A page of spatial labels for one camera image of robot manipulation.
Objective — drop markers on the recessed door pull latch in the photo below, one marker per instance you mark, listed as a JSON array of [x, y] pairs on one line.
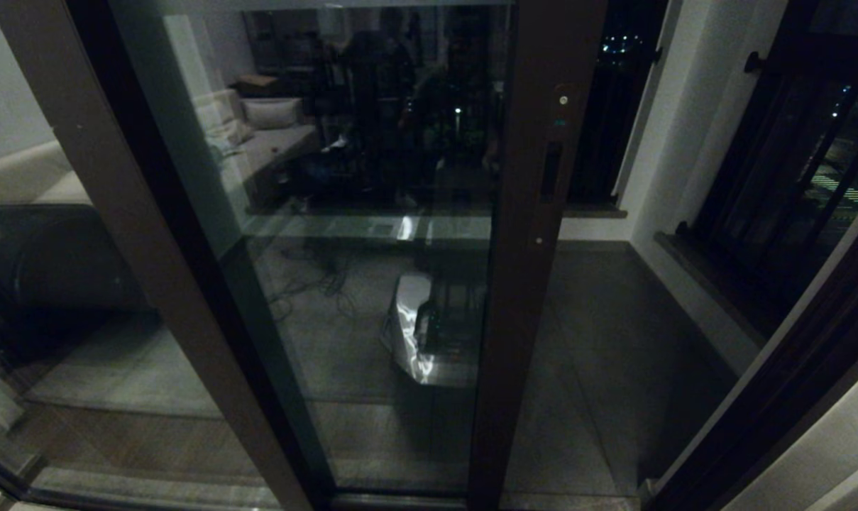
[[551, 170]]

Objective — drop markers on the dark brown door jamb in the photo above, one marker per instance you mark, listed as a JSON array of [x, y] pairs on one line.
[[776, 411]]

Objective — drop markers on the brown-framed fixed glass panel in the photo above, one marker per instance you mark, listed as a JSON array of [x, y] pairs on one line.
[[166, 284]]

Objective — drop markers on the dark front-load washing machine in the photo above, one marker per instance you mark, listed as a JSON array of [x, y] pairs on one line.
[[59, 262]]

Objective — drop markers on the brown stone window sill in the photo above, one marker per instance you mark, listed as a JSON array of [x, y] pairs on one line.
[[712, 291]]

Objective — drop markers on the brown-framed sliding glass door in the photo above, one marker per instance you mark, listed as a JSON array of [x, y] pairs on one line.
[[528, 319]]

